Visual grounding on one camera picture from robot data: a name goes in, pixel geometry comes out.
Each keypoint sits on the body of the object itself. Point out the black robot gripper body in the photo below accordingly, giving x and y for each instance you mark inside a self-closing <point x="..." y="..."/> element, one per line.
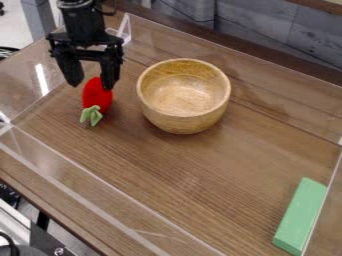
<point x="68" y="49"/>

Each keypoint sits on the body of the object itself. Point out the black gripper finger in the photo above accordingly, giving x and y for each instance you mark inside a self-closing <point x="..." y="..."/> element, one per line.
<point x="111" y="63"/>
<point x="70" y="67"/>

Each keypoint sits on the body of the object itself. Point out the red felt strawberry green leaves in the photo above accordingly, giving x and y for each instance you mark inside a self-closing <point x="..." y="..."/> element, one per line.
<point x="97" y="100"/>

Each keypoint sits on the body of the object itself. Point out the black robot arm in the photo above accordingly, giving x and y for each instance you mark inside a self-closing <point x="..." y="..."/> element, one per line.
<point x="83" y="17"/>

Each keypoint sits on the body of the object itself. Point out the light wooden bowl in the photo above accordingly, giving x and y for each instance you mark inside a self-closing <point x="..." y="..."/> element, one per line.
<point x="183" y="94"/>

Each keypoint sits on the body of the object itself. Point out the green rectangular foam block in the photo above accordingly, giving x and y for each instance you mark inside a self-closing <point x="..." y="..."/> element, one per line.
<point x="300" y="217"/>

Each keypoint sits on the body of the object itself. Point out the clear acrylic enclosure wall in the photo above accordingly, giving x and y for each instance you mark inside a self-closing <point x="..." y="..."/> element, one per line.
<point x="139" y="192"/>

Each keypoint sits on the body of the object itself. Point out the black metal bracket with bolt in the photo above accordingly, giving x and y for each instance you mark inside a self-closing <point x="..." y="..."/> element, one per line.
<point x="43" y="241"/>

